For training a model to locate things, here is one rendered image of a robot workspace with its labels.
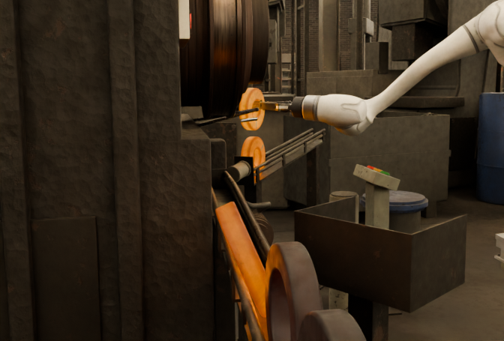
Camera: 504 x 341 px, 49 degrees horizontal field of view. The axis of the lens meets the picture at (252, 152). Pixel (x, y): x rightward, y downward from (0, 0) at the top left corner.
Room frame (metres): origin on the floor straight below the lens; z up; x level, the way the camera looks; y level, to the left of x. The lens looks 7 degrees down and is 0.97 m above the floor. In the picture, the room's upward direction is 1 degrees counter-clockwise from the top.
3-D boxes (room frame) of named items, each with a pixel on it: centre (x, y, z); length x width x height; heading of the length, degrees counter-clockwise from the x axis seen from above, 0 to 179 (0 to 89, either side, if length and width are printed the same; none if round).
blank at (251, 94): (2.05, 0.00, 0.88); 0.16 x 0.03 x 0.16; 154
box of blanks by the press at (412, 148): (4.17, -0.80, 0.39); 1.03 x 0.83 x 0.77; 114
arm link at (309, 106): (1.95, -0.21, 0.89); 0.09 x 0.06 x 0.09; 154
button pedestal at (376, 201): (2.34, -0.53, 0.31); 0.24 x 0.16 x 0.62; 9
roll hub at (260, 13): (1.57, -0.01, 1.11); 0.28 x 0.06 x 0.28; 9
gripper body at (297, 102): (1.98, -0.15, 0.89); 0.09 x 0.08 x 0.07; 64
